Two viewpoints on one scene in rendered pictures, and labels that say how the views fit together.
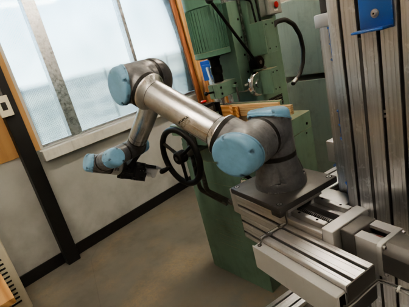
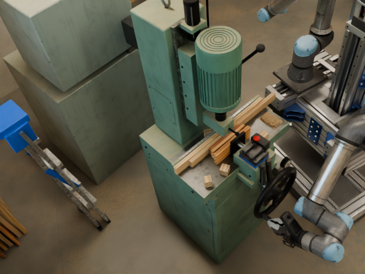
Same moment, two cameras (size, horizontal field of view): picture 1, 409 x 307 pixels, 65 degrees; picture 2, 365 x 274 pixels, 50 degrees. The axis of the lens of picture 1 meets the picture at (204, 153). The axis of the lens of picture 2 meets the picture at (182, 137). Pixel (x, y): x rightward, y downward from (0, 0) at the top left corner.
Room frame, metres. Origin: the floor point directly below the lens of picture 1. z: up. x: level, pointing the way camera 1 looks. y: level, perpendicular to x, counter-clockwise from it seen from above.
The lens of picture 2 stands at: (1.76, 1.02, 2.40)
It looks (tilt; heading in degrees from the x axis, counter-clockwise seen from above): 51 degrees down; 273
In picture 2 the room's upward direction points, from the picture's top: 9 degrees counter-clockwise
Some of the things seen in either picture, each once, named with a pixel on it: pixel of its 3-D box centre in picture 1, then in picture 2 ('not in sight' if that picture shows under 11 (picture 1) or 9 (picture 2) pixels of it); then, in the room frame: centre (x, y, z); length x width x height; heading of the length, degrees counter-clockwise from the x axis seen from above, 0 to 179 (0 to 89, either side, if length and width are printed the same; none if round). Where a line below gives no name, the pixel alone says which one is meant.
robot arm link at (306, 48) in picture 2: not in sight; (305, 50); (1.10, -0.65, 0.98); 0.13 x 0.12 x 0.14; 41
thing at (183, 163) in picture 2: (230, 109); (220, 134); (1.62, -0.18, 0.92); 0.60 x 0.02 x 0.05; 38
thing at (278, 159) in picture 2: not in sight; (274, 163); (1.33, -0.21, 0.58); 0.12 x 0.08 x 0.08; 128
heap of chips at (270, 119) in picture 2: not in sight; (270, 119); (1.36, -0.25, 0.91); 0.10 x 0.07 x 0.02; 128
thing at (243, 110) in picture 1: (239, 111); (234, 128); (1.55, -0.21, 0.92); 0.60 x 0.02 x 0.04; 38
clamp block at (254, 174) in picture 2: not in sight; (254, 159); (1.49, -0.02, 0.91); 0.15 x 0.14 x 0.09; 38
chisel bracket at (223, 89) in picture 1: (224, 89); (218, 121); (1.64, -0.17, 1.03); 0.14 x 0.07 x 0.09; 128
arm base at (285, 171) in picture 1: (277, 166); not in sight; (0.88, -0.20, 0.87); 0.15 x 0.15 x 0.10
